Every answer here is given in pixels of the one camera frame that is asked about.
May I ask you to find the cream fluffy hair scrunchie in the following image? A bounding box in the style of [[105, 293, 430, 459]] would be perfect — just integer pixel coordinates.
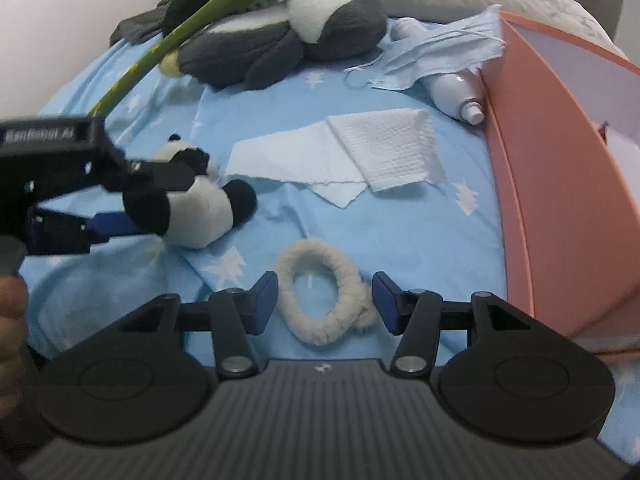
[[274, 240, 378, 347]]

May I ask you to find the small panda plush toy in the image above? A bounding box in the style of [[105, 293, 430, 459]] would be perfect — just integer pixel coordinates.
[[122, 133, 257, 249]]

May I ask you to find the white paper towel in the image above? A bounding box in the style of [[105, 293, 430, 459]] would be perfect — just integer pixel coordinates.
[[226, 108, 447, 209]]

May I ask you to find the blue surgical face mask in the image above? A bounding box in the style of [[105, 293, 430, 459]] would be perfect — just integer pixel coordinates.
[[344, 4, 506, 91]]

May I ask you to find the person left hand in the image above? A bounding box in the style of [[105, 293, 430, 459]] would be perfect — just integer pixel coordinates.
[[0, 274, 28, 419]]

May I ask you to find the dark grey garment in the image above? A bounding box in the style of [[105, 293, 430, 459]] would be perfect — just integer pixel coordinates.
[[110, 2, 169, 46]]

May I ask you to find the white spray bottle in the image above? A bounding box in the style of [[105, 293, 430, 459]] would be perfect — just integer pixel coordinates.
[[385, 18, 485, 126]]

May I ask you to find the salmon pink cardboard box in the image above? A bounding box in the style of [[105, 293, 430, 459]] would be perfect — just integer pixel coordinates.
[[480, 12, 639, 360]]

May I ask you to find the green plush back scratcher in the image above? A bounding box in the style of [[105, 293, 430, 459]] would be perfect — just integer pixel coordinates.
[[88, 0, 262, 118]]

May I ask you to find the grey penguin plush toy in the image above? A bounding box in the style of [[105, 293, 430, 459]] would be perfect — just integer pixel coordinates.
[[160, 0, 387, 90]]

